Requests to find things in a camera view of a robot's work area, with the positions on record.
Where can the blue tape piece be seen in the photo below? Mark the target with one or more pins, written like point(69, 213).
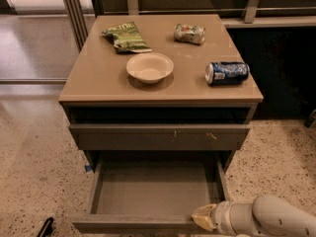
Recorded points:
point(88, 168)

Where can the grey drawer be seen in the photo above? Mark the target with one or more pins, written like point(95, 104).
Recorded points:
point(151, 196)
point(159, 137)

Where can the black object on floor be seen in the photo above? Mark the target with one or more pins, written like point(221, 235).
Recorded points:
point(46, 228)

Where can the crushed white green can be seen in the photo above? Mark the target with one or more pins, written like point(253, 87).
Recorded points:
point(190, 34)

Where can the green chip bag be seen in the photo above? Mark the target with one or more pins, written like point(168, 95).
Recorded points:
point(126, 38)

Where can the blue soda can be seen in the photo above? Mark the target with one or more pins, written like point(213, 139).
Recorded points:
point(226, 73)

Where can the grey top drawer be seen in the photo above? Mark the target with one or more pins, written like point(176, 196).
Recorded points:
point(159, 137)

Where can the white bowl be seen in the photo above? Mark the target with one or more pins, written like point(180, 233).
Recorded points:
point(149, 68)

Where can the grey drawer cabinet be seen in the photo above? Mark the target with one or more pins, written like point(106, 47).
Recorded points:
point(99, 90)

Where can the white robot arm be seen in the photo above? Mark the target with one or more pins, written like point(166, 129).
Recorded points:
point(266, 216)

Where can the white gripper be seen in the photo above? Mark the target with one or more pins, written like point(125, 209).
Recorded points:
point(219, 216)

